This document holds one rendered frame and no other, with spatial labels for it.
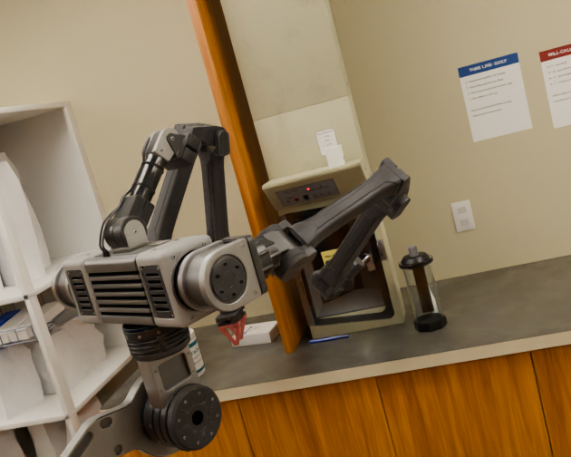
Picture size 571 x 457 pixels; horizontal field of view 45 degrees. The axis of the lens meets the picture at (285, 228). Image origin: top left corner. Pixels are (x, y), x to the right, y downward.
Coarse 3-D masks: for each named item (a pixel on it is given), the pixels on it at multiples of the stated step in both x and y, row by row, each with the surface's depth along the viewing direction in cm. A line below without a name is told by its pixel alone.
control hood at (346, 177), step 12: (324, 168) 219; (336, 168) 212; (348, 168) 211; (360, 168) 211; (276, 180) 220; (288, 180) 215; (300, 180) 215; (312, 180) 215; (336, 180) 216; (348, 180) 216; (360, 180) 216; (276, 204) 225; (300, 204) 226
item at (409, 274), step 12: (408, 276) 215; (420, 276) 213; (432, 276) 215; (408, 288) 217; (420, 288) 214; (432, 288) 215; (420, 300) 215; (432, 300) 215; (420, 312) 216; (432, 312) 215
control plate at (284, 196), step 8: (312, 184) 217; (320, 184) 217; (328, 184) 217; (280, 192) 219; (288, 192) 220; (296, 192) 220; (304, 192) 220; (312, 192) 220; (320, 192) 220; (336, 192) 221; (280, 200) 223; (304, 200) 224
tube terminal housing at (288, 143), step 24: (264, 120) 224; (288, 120) 223; (312, 120) 221; (336, 120) 220; (264, 144) 226; (288, 144) 225; (312, 144) 223; (360, 144) 220; (288, 168) 226; (312, 168) 225; (384, 240) 227; (384, 264) 227
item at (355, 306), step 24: (288, 216) 228; (336, 240) 223; (312, 264) 229; (312, 288) 232; (360, 288) 224; (384, 288) 221; (312, 312) 234; (336, 312) 230; (360, 312) 226; (384, 312) 223
